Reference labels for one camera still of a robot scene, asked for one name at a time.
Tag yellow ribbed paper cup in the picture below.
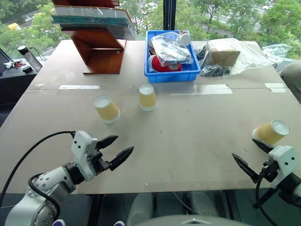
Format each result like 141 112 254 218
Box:
252 119 290 145
94 95 121 124
138 84 158 112

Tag black window frame post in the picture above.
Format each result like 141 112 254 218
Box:
163 0 176 32

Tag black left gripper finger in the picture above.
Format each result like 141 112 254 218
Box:
96 135 119 151
108 146 135 172

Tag clear plastic bag with items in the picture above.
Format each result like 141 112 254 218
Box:
150 31 194 67

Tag red handled scissors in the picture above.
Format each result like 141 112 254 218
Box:
10 59 27 69

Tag blue plastic bin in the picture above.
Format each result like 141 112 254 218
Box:
143 30 202 84

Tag brown cardboard box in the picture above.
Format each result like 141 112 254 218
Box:
207 40 242 68

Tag white cylindrical container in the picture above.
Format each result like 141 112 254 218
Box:
179 30 191 47

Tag black side table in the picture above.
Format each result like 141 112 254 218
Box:
0 48 45 118

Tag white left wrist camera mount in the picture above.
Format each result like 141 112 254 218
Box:
71 130 98 182

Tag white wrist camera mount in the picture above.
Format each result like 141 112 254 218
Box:
268 145 298 189
71 130 98 182

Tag plastic wrapped book stack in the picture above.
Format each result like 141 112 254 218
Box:
51 5 136 40

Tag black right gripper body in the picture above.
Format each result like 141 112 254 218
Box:
259 160 281 184

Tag grey robot torso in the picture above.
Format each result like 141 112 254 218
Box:
138 214 256 226

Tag large clear plastic bag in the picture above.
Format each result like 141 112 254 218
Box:
199 38 278 78

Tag crumpled clear plastic bag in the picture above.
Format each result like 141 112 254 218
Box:
261 43 297 64

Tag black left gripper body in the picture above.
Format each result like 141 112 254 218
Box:
88 151 111 176

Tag clear bottle with black cap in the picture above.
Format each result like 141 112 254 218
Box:
16 45 43 72

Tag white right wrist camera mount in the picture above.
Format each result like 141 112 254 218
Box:
268 145 298 189

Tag red cloth item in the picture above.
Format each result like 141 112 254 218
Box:
151 55 183 73

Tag clear tape strip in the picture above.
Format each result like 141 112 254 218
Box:
58 84 101 90
264 82 289 93
169 84 234 96

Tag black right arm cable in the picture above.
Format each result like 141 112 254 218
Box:
252 173 281 226

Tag black bundled items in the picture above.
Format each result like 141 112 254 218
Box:
195 44 231 78

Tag grey clothed person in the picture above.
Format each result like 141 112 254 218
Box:
279 61 301 105

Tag brown wooden shelf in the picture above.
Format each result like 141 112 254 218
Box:
51 0 127 75

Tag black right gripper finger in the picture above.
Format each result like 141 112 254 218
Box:
252 138 275 155
231 153 261 185

